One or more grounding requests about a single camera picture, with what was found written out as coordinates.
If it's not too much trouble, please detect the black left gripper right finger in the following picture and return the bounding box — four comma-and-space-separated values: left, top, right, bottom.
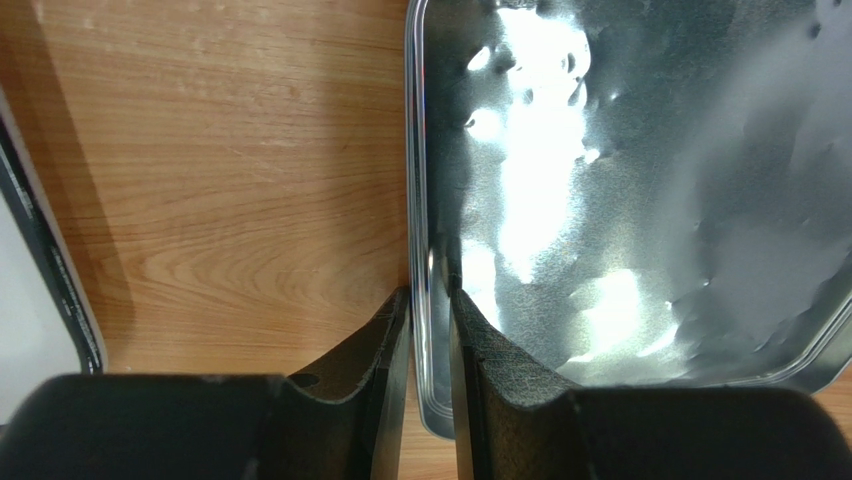
451, 291, 851, 479

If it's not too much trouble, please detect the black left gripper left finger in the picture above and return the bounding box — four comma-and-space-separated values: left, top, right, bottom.
1, 287, 410, 479

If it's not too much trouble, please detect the strawberry pattern rectangular tray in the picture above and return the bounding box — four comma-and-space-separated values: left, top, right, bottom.
1, 99, 108, 425

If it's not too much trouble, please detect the silver square tin lid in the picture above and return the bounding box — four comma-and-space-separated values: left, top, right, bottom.
405, 1, 851, 439

